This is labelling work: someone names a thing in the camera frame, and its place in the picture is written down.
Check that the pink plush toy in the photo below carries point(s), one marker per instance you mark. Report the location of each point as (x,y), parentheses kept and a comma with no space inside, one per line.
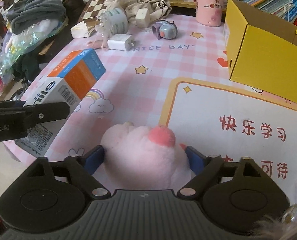
(142,158)

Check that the yellow cardboard box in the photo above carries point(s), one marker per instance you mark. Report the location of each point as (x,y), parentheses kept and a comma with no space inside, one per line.
(261,50)

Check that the purple toy camera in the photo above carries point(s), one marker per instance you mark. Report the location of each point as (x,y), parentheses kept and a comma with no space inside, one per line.
(165,29)

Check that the white orange blue carton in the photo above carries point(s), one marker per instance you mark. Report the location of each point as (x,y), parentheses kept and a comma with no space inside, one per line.
(60,94)

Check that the checkered chess board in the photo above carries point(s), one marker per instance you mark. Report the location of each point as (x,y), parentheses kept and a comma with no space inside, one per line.
(92,10)

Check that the pink checkered table mat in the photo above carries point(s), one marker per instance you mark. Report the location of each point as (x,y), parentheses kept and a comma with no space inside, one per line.
(183,84)

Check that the pink cylinder with stickers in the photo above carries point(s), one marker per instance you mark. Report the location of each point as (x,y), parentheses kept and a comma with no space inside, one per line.
(209,12)

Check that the white cube charger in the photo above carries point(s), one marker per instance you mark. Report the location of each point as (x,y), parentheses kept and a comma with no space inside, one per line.
(142,18)

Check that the white green labelled roll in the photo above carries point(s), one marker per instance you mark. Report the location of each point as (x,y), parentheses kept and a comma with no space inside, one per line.
(112,22)

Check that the grey folded towel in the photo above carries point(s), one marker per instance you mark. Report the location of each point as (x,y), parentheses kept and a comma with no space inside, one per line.
(28,12)

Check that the white power adapter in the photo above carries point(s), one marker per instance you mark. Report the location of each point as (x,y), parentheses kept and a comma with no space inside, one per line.
(123,42)

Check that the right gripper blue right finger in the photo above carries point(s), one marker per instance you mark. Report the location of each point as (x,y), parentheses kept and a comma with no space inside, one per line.
(197,161)

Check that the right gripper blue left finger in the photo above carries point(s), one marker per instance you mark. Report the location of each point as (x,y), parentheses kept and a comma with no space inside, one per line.
(93,159)

